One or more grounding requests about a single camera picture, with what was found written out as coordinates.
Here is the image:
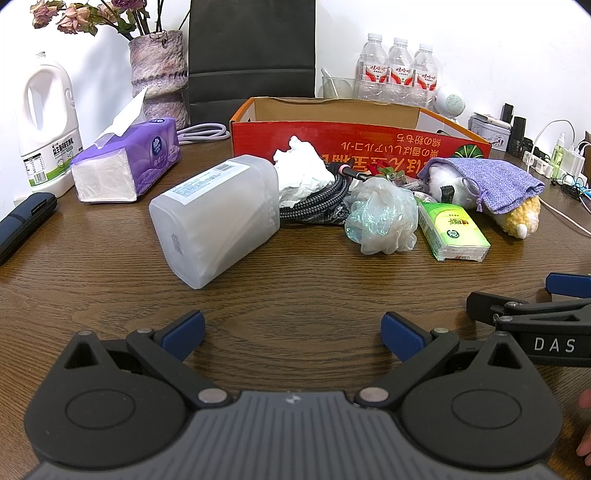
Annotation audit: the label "green tissue packet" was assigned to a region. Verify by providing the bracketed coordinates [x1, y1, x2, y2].
[418, 202, 491, 262]

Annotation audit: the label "mottled purple vase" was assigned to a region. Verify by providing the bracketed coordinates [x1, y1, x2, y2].
[129, 30, 189, 130]

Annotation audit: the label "glass cup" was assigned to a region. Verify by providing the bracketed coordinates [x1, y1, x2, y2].
[321, 67, 356, 99]

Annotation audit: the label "purple knitted pouch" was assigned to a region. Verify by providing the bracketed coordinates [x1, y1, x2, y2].
[417, 157, 545, 214]

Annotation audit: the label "black paper bag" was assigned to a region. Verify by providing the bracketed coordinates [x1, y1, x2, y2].
[187, 0, 315, 125]

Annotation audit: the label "white charging cable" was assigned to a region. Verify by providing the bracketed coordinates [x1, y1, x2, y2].
[528, 119, 591, 237]

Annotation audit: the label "dried pink roses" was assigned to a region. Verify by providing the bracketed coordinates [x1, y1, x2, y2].
[29, 0, 164, 41]

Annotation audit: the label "person's right hand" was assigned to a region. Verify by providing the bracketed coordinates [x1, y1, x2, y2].
[576, 389, 591, 467]

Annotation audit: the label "water bottle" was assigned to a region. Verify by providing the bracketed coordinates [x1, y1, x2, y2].
[356, 33, 389, 101]
[388, 38, 414, 105]
[411, 44, 438, 108]

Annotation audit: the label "lilac coiled cable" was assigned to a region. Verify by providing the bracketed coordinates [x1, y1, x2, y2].
[176, 121, 232, 146]

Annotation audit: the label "black braided cable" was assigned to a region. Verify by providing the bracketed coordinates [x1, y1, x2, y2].
[278, 161, 371, 227]

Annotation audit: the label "right water bottle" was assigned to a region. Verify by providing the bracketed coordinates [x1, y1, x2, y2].
[411, 44, 438, 108]

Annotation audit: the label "white astronaut speaker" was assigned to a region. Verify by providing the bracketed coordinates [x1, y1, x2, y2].
[434, 92, 466, 122]

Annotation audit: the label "white tissue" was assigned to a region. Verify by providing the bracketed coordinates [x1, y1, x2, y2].
[273, 136, 335, 208]

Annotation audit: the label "dark blue case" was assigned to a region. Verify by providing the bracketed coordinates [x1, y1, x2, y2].
[0, 192, 58, 264]

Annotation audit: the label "black bottle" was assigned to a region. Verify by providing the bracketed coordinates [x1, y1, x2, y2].
[506, 116, 526, 159]

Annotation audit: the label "middle water bottle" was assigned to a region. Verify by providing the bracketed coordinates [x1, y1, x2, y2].
[388, 38, 414, 105]

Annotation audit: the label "small tin box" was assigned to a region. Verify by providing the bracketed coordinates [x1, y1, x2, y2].
[468, 113, 511, 152]

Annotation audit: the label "red artificial flower clip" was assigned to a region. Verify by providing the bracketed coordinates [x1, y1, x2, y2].
[377, 166, 407, 186]

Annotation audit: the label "translucent plastic container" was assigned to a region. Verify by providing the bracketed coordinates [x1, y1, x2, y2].
[148, 155, 280, 289]

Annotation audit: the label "purple tissue pack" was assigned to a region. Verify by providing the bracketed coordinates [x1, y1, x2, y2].
[71, 89, 180, 203]

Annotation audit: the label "white power strip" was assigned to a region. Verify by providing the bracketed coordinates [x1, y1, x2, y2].
[522, 151, 560, 179]

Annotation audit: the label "pale green bath pouf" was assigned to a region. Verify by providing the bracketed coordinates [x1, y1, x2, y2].
[345, 177, 419, 255]

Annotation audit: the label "left water bottle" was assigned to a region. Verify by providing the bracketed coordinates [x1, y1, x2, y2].
[356, 33, 389, 101]

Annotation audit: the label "white yellow plush toy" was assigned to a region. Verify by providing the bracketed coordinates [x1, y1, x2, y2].
[425, 165, 541, 240]

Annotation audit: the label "green spray bottle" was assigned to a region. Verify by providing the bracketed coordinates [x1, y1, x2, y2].
[550, 132, 566, 179]

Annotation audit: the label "white detergent jug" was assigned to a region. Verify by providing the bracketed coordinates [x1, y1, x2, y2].
[20, 52, 83, 197]

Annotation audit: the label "red cardboard box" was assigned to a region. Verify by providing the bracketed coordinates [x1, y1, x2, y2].
[229, 97, 491, 176]

